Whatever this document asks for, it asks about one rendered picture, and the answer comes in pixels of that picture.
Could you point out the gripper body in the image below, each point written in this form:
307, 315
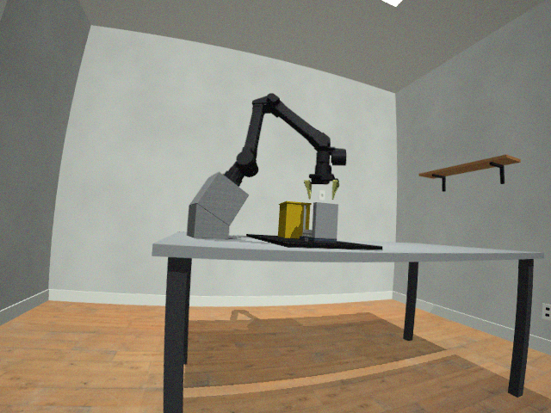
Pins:
322, 174

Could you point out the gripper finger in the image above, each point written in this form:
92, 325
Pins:
335, 185
309, 190

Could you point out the olive yellow open-top bin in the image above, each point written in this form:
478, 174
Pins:
291, 219

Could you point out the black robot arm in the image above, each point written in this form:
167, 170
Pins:
247, 163

